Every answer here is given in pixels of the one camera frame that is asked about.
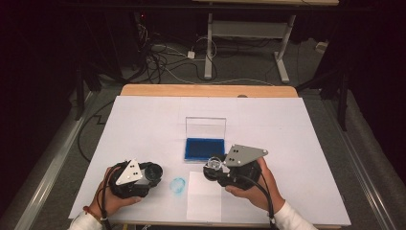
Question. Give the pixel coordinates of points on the aluminium rail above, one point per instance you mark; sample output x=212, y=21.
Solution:
x=360, y=166
x=48, y=179

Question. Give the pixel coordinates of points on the large white table cover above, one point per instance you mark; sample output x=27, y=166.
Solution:
x=271, y=127

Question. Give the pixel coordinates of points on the person's left hand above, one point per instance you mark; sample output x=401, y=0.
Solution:
x=105, y=201

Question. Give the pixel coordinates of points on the blue ink pad clear case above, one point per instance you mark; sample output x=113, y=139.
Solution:
x=204, y=148

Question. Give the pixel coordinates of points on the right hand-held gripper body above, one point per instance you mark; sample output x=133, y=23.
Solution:
x=242, y=156

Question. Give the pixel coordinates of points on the person's right hand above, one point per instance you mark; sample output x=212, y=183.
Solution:
x=258, y=193

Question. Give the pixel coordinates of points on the white metal desk frame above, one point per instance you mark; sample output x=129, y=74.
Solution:
x=245, y=29

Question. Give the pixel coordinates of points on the small clear blue cup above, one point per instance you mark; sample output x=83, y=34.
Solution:
x=177, y=186

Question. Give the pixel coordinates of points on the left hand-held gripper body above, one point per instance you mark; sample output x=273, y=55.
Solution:
x=134, y=182

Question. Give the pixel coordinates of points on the small white paper sheet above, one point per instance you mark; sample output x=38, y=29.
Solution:
x=204, y=201

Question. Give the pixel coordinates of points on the black metal stand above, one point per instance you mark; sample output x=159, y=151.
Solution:
x=341, y=96
x=79, y=96

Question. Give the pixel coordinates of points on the white power adapter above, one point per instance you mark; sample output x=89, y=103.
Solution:
x=191, y=54

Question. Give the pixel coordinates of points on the crystal knob stamp black base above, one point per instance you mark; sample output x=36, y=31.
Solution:
x=214, y=163

